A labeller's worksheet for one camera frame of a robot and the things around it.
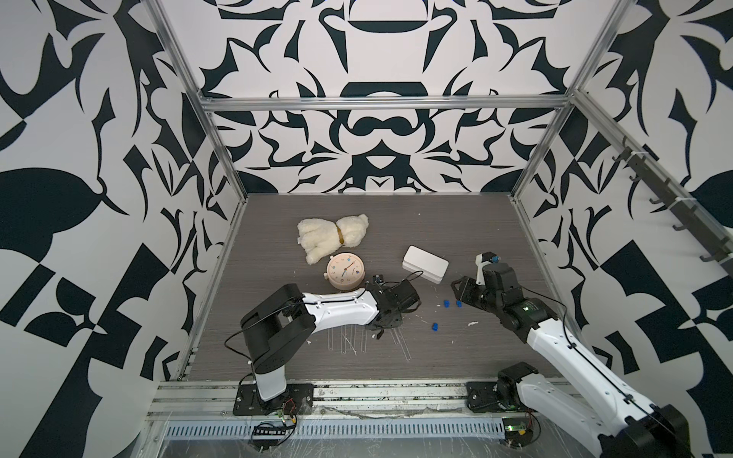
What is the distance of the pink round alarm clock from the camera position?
954 millimetres

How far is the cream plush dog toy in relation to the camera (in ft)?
3.20

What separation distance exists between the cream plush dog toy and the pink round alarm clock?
4cm

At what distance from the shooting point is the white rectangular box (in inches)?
37.7

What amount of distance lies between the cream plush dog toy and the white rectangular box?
18 centimetres
